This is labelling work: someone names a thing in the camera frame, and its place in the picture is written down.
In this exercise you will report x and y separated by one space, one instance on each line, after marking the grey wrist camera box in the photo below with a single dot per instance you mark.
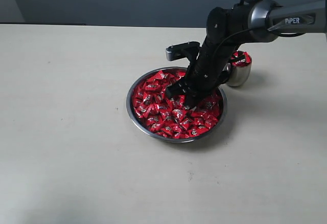
187 50

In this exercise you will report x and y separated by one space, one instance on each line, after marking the red object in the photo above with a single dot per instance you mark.
240 59

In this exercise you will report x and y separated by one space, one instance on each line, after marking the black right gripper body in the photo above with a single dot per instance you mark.
202 74

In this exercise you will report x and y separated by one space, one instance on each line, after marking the stainless steel cup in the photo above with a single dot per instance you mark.
236 76

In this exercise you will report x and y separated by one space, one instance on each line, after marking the pile of red wrapped candies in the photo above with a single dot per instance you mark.
158 114

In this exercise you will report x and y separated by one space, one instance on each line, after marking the silver metal bowl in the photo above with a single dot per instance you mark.
176 139

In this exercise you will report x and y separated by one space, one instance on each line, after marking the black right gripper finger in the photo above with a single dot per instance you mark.
196 99
189 101

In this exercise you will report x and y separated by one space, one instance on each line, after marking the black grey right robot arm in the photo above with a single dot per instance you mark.
227 29

